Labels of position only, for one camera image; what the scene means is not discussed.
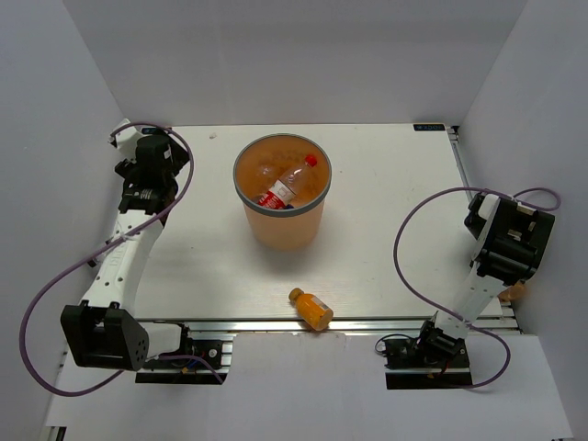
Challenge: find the red label water bottle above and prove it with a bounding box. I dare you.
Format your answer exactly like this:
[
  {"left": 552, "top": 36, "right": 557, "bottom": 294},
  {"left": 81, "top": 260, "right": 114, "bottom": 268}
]
[{"left": 257, "top": 154, "right": 318, "bottom": 209}]

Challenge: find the orange juice bottle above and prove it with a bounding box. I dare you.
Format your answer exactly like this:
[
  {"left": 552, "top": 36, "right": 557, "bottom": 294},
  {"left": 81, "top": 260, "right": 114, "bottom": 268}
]
[{"left": 288, "top": 288, "right": 334, "bottom": 332}]

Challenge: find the blue label water bottle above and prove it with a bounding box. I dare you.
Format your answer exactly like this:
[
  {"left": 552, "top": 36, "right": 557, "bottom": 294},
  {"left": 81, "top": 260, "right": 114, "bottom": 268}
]
[{"left": 252, "top": 164, "right": 295, "bottom": 209}]

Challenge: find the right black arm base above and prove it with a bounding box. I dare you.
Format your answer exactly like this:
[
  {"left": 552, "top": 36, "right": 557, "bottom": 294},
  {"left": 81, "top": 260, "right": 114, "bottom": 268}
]
[{"left": 374, "top": 334, "right": 473, "bottom": 390}]

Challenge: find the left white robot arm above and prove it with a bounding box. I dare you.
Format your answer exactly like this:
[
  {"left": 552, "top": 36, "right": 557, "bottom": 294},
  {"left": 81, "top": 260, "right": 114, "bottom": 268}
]
[{"left": 61, "top": 126, "right": 194, "bottom": 371}]

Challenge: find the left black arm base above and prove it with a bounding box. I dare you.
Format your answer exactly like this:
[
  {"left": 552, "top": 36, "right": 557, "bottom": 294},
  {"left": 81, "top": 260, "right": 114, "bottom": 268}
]
[{"left": 135, "top": 327, "right": 232, "bottom": 385}]

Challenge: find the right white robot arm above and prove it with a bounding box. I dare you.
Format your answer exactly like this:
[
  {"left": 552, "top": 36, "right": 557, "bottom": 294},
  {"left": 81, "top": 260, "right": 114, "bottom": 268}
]
[{"left": 413, "top": 193, "right": 555, "bottom": 367}]

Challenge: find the orange plastic bin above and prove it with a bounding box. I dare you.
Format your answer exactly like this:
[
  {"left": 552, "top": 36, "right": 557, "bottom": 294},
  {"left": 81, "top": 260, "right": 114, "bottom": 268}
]
[{"left": 233, "top": 133, "right": 333, "bottom": 251}]

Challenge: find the right blue table sticker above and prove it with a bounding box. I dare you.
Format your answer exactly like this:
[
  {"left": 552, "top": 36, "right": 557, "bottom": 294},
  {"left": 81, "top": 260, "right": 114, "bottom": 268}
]
[{"left": 413, "top": 123, "right": 447, "bottom": 131}]

